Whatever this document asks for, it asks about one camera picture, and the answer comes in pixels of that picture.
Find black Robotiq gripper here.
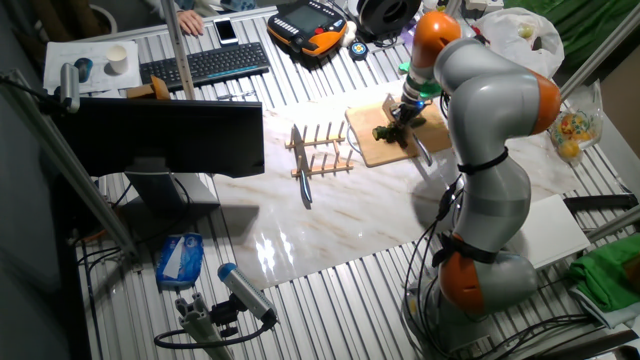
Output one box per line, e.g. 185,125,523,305
394,98,429,132

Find steel cleaver with metal handle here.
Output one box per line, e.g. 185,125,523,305
381,93,434,168

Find person grey sleeve forearm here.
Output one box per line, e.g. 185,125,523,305
142,0,199,19

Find person bare hand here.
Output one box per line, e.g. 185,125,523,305
175,8,211,37

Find round black blue disc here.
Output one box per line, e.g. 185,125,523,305
348,41,370,62

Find wooden peg knife rack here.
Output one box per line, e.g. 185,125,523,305
284,121,355,180

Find white rounded object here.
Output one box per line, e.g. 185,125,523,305
342,20,359,49

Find black filament spool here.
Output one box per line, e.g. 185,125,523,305
357,0,424,39

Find pointed steel kitchen knife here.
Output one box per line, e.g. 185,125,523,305
291,123,314,205

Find small white box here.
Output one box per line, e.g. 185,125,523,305
459,0,505,20

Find black orange teach pendant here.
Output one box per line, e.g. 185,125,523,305
266,0,349,57

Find white plastic bag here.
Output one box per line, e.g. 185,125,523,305
472,7,566,84

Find clear bag of yellow fruit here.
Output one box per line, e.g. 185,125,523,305
548,79,606,166

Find white flat box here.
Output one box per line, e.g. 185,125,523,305
509,193,592,271

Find dark green fabric backdrop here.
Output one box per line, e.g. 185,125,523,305
504,0,640,56

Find white smartphone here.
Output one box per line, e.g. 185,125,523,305
212,17,240,47

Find black computer keyboard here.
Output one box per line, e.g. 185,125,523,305
138,41,272,92

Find black flat bar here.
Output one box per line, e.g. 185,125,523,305
563,193,640,214

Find black computer monitor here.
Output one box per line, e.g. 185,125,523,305
52,97,266,221

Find bright green folded cloth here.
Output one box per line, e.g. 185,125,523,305
567,234,640,314

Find brown cardboard piece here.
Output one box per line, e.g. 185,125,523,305
125,74,172,101

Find blue tissue pack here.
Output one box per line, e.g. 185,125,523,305
154,232,205,291

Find white paper cup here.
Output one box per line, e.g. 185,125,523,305
105,44,130,76

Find dark blue computer mouse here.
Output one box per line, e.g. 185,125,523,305
73,57,95,84

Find white paper sheets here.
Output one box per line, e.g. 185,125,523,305
42,39,144,96

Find wooden cutting board metal handle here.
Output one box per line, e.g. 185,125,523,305
344,99,454,169

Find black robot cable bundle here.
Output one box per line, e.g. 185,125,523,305
399,174,601,360

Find aluminium frame post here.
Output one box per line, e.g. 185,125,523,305
0,69,139,256
159,0,197,101
559,4,640,99

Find silver depth camera blue end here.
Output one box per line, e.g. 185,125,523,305
217,262,279,324

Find aluminium profile camera stand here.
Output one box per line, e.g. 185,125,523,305
174,292,236,360

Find black camera cable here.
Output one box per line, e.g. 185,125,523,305
153,317,277,350

